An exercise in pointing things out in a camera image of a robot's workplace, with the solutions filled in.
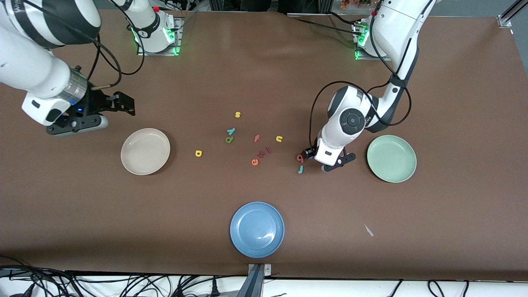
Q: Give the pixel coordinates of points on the brown table cover sheet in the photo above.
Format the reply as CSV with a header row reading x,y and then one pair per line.
x,y
247,74

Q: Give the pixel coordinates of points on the small white paper scrap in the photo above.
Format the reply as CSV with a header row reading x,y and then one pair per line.
x,y
368,230

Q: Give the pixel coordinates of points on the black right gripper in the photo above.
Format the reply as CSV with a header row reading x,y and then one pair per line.
x,y
95,103

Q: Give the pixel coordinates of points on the beige round plate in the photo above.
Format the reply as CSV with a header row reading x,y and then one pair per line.
x,y
145,151

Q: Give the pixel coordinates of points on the silver aluminium frame rail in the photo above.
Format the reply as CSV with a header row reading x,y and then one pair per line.
x,y
506,18

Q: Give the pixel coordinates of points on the light green round plate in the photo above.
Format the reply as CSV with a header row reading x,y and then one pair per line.
x,y
391,159

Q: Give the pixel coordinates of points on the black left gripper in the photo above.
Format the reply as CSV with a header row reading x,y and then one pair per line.
x,y
308,153

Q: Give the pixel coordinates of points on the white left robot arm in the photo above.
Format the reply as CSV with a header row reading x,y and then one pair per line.
x,y
350,119

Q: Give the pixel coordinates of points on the grey metal mounting bracket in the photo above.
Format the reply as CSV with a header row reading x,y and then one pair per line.
x,y
267,270

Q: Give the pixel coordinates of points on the dark aluminium camera post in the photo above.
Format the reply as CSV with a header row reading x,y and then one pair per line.
x,y
252,284

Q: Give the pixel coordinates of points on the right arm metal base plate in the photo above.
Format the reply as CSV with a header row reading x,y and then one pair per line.
x,y
161,53

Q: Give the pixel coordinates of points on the blue round plate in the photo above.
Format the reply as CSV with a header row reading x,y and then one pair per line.
x,y
257,229

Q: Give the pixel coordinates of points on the red foam letter q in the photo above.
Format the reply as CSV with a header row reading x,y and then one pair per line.
x,y
300,158

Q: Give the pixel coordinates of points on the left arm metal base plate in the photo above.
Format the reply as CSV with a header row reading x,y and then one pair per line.
x,y
361,57

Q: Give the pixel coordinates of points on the orange artificial flowers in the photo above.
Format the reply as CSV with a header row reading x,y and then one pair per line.
x,y
350,4

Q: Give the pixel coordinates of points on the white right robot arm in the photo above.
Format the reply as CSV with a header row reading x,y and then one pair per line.
x,y
33,70

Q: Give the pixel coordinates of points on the teal foam letter y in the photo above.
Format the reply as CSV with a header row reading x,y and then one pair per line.
x,y
231,131

